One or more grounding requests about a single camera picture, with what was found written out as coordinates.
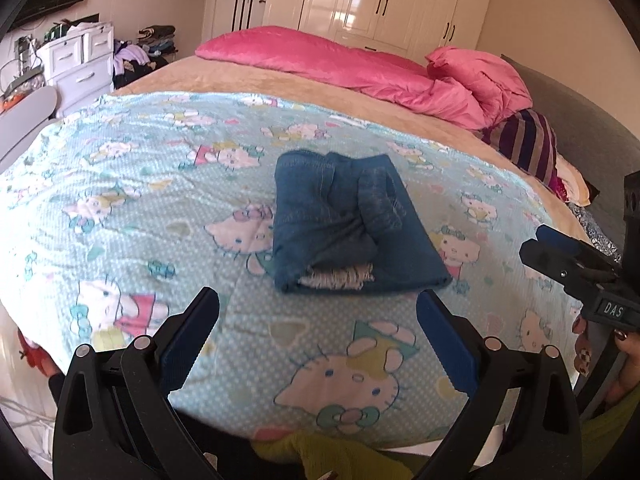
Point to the white drawer unit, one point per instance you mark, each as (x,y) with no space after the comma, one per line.
(75,70)

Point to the pile of clothes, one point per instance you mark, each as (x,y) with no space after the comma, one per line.
(145,55)

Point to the red object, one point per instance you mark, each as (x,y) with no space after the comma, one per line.
(37,360)

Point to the light blue cartoon printed blanket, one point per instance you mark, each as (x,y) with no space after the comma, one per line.
(150,200)

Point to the person's yellow-green shirt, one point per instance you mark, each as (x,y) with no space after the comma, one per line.
(325,460)

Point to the pink satin duvet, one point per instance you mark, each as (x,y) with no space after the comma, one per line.
(475,80)

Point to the beige bed cover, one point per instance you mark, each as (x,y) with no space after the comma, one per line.
(250,77)

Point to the blue white patterned cloth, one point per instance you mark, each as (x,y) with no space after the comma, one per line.
(597,232)

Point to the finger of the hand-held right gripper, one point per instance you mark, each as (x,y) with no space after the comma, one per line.
(555,267)
(557,241)

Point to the peach pillow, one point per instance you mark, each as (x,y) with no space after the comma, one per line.
(572,180)

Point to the glossy cream wardrobe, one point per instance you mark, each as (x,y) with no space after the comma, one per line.
(375,0)

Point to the person's right forearm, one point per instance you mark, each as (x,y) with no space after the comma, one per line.
(615,440)

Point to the purple striped pillow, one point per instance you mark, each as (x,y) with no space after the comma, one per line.
(525,140)

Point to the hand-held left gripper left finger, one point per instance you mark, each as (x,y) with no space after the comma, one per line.
(187,345)

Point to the pink velvet blanket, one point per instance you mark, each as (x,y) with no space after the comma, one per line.
(300,50)

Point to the blue denim pants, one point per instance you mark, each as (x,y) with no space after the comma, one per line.
(325,220)

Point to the grey upholstered headboard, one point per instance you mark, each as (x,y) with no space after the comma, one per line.
(590,125)

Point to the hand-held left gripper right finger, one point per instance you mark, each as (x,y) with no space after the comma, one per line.
(445,345)

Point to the person's right hand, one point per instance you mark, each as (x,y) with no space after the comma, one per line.
(630,365)

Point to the grey oval board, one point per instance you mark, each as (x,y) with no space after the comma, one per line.
(25,115)

